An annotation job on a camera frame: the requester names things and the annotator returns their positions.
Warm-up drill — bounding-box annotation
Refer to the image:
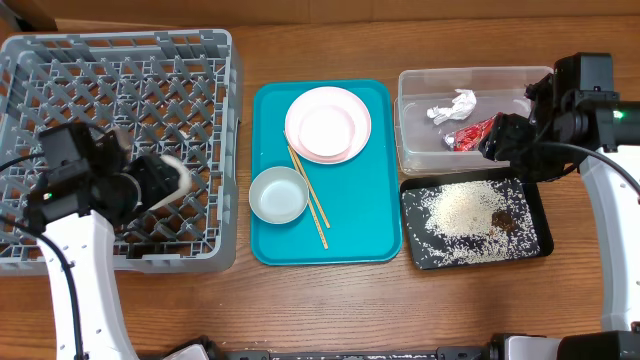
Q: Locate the white rice pile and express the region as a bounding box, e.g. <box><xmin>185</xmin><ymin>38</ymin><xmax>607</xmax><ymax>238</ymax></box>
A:
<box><xmin>405</xmin><ymin>179</ymin><xmax>541</xmax><ymax>266</ymax></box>

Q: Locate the lower wooden chopstick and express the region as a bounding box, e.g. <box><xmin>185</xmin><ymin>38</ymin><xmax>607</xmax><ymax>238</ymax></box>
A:
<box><xmin>288</xmin><ymin>150</ymin><xmax>329</xmax><ymax>250</ymax></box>

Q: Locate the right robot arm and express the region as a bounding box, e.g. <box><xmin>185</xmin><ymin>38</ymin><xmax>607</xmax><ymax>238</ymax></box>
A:
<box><xmin>480</xmin><ymin>98</ymin><xmax>639</xmax><ymax>359</ymax></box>

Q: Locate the grey plastic dish rack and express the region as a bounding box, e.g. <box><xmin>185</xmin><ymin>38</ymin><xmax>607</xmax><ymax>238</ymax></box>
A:
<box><xmin>1</xmin><ymin>29</ymin><xmax>242</xmax><ymax>276</ymax></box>

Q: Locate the clear plastic bin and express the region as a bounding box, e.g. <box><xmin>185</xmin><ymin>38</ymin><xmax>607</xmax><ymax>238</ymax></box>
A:
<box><xmin>394</xmin><ymin>66</ymin><xmax>552</xmax><ymax>176</ymax></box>

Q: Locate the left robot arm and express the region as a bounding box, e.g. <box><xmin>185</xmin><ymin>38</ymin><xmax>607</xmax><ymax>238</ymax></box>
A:
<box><xmin>24</xmin><ymin>153</ymin><xmax>191</xmax><ymax>359</ymax></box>

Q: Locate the white cup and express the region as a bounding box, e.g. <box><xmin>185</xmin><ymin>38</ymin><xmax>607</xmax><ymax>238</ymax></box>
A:
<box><xmin>148</xmin><ymin>155</ymin><xmax>192</xmax><ymax>210</ymax></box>

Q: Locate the small white bowl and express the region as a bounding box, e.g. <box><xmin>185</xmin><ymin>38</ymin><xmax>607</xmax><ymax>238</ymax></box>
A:
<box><xmin>298</xmin><ymin>105</ymin><xmax>355</xmax><ymax>158</ymax></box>

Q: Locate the grey bowl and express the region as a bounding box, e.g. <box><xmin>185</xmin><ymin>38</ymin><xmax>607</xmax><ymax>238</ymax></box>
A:
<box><xmin>249</xmin><ymin>166</ymin><xmax>309</xmax><ymax>225</ymax></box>

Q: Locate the red snack wrapper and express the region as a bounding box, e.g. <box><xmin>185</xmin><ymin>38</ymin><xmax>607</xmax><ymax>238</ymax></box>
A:
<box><xmin>443</xmin><ymin>115</ymin><xmax>497</xmax><ymax>152</ymax></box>

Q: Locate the brown food scrap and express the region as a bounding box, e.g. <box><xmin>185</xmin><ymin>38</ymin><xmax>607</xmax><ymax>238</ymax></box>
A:
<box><xmin>492</xmin><ymin>211</ymin><xmax>518</xmax><ymax>234</ymax></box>

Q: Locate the large white plate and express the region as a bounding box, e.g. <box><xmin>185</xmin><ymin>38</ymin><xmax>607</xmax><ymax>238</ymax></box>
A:
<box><xmin>284</xmin><ymin>86</ymin><xmax>372</xmax><ymax>165</ymax></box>

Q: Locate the white tissue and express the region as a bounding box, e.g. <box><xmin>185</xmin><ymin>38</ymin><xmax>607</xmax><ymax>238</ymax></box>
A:
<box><xmin>426</xmin><ymin>89</ymin><xmax>477</xmax><ymax>125</ymax></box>

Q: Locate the teal plastic tray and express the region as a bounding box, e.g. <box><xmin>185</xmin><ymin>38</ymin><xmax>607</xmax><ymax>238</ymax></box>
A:
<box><xmin>250</xmin><ymin>79</ymin><xmax>403</xmax><ymax>266</ymax></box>

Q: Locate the black waste tray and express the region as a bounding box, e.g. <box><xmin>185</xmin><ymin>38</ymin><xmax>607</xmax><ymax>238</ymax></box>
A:
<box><xmin>399</xmin><ymin>167</ymin><xmax>555</xmax><ymax>272</ymax></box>

